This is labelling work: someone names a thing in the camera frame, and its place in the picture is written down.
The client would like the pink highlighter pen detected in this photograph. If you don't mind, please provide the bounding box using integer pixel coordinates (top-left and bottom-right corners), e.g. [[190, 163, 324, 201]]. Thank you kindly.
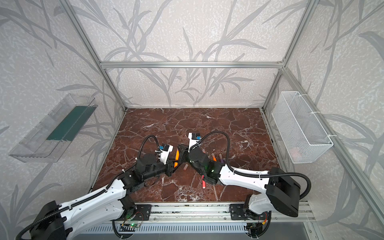
[[202, 176, 206, 189]]

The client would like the yellow-orange highlighter pen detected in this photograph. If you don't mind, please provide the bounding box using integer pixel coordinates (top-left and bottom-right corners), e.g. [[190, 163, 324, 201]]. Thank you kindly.
[[174, 150, 180, 168]]

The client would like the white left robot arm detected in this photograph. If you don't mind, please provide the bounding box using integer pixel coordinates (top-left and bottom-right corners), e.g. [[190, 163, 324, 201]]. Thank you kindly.
[[27, 154, 177, 240]]

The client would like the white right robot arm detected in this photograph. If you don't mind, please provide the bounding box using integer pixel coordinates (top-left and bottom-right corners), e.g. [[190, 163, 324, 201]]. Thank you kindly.
[[178, 145, 301, 218]]

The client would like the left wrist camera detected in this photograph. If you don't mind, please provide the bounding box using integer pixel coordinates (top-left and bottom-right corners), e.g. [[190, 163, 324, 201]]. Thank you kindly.
[[159, 144, 174, 165]]

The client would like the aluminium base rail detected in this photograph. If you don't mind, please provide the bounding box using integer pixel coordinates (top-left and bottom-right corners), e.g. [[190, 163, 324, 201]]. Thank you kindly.
[[68, 202, 316, 239]]

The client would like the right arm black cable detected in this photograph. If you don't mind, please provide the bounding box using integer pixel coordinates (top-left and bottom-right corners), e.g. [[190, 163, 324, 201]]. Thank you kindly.
[[197, 130, 312, 200]]

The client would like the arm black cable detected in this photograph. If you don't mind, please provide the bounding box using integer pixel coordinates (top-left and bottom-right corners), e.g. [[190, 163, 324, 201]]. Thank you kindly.
[[15, 134, 161, 240], [197, 130, 312, 200]]

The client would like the white wire mesh basket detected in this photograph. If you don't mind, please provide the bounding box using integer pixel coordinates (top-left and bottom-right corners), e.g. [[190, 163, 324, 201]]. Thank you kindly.
[[272, 91, 334, 164]]

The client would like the clear plastic wall tray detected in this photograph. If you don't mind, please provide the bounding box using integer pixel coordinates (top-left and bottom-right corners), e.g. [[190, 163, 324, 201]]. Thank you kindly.
[[9, 94, 98, 163]]

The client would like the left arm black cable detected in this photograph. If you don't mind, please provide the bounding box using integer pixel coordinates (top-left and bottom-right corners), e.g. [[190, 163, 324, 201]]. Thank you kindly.
[[15, 134, 161, 240]]

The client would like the aluminium cage frame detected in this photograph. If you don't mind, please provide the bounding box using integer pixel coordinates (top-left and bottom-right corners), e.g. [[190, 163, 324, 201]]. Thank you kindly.
[[60, 1, 384, 224]]

